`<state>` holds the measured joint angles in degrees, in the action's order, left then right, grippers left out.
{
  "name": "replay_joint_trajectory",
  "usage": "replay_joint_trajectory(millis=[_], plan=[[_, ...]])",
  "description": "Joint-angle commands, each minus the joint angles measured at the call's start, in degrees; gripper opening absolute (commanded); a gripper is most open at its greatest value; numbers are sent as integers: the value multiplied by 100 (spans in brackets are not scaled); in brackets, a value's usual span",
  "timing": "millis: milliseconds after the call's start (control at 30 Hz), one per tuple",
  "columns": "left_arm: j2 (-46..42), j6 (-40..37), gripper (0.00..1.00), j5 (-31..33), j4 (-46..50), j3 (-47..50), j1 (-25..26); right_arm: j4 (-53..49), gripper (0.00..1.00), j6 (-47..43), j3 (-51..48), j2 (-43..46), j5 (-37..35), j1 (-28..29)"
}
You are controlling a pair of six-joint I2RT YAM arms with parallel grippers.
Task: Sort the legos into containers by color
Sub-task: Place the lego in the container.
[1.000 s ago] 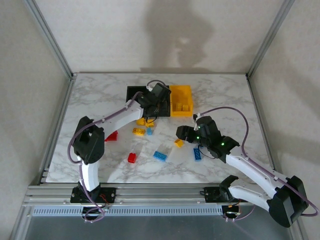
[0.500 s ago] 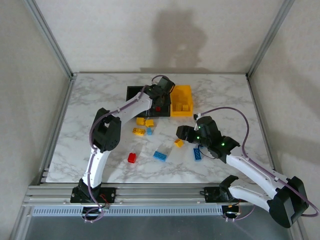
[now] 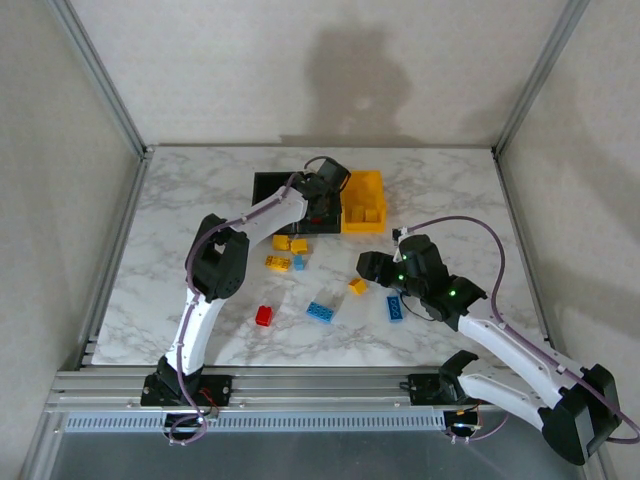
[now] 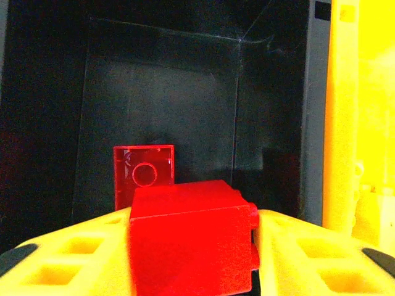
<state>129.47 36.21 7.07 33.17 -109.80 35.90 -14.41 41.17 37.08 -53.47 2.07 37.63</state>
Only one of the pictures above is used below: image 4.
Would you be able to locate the black plastic bin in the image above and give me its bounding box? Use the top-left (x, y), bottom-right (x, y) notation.
top-left (0, 0), bottom-right (333, 257)

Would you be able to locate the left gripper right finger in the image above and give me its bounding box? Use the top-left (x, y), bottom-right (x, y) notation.
top-left (251, 209), bottom-right (395, 296)

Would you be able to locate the red lego brick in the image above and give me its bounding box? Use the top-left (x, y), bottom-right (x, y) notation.
top-left (112, 144), bottom-right (175, 212)
top-left (127, 179), bottom-right (260, 296)

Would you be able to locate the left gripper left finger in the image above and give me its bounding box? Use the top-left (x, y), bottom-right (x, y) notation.
top-left (0, 206), bottom-right (136, 296)

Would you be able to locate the yellow plastic bin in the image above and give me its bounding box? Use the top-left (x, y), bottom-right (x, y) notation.
top-left (322, 0), bottom-right (395, 257)

